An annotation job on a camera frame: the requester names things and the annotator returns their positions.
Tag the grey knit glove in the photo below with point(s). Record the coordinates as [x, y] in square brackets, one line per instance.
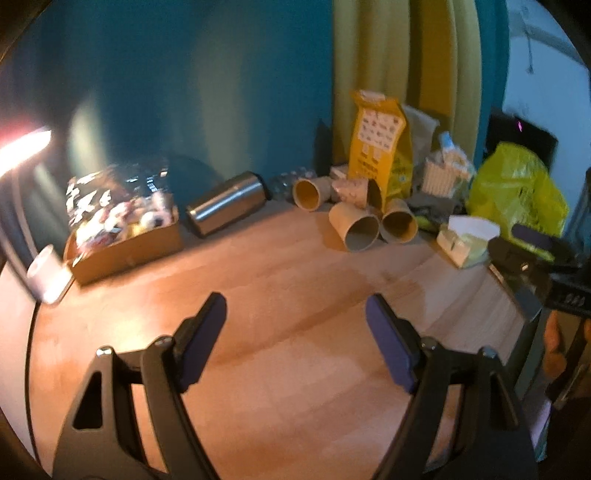
[434, 211]

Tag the white desk lamp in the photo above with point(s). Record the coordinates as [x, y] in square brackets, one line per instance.
[33, 230]

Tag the stainless steel tumbler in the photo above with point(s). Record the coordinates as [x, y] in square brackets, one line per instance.
[227, 203]

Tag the tissue pack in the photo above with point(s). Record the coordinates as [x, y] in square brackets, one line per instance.
[464, 239]

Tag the right hand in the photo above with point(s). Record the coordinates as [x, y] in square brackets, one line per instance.
[558, 335]

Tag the white perforated basket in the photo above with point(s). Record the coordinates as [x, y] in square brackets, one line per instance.
[444, 177]

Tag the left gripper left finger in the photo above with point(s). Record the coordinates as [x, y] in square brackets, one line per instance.
[100, 436]

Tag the yellow paper delivery bag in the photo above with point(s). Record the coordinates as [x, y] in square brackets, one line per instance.
[381, 145]

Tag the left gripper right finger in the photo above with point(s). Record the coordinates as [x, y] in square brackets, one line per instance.
[490, 437]

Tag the plain brown paper cup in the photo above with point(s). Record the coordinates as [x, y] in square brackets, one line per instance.
[311, 194]

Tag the teal curtain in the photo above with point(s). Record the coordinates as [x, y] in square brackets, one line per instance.
[228, 86]

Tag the black monitor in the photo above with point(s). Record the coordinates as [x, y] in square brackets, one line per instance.
[513, 129]

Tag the crinkled plastic snack bag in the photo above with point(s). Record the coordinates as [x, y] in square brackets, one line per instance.
[118, 203]

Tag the yellow green curtain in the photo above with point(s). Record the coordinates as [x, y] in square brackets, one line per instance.
[426, 54]

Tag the clear plastic bottle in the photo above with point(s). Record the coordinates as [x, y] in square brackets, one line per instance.
[281, 186]

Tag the yellow plastic bag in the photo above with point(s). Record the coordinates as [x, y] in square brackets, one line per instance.
[513, 186]

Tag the brown paper cup right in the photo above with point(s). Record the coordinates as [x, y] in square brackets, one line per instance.
[398, 224]

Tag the patterned paper cup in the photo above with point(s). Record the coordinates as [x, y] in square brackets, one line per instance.
[358, 228]

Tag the printed paper cup lying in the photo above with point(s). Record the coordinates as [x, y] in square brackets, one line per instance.
[360, 192]

